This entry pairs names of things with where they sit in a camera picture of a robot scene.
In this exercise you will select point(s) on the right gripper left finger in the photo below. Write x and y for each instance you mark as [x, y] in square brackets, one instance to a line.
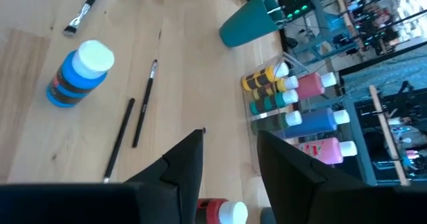
[150, 200]

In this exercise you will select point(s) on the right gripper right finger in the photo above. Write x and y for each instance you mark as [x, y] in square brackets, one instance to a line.
[317, 200]

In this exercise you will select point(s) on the tall pink apple-label bottle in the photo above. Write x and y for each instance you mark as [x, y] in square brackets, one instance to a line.
[327, 150]

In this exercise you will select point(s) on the small dark red paint bottle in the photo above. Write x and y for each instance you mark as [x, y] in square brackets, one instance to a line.
[217, 212]

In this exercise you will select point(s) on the small dark green paint bottle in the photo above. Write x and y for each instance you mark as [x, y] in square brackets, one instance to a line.
[273, 123]

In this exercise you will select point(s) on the thin black paint brush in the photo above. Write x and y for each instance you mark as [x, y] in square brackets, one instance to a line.
[118, 140]
[145, 104]
[276, 9]

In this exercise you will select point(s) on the small teal green paint bottle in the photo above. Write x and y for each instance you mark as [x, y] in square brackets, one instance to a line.
[272, 102]

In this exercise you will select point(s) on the small lemon yellow paint bottle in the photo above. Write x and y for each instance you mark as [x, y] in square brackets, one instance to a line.
[273, 89]

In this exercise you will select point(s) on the small golden yellow paint bottle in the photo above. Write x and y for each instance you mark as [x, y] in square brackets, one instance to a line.
[260, 79]

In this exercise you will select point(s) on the cerulean blue C825 paint bottle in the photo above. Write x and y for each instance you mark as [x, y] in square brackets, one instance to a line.
[76, 77]

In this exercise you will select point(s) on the wood top background workbench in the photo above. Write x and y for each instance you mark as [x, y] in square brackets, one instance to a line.
[345, 15]
[388, 137]

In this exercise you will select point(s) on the clear plastic bin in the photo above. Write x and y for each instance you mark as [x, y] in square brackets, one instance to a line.
[248, 120]

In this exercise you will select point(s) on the teal plastic cup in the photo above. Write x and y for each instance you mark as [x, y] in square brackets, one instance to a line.
[248, 25]

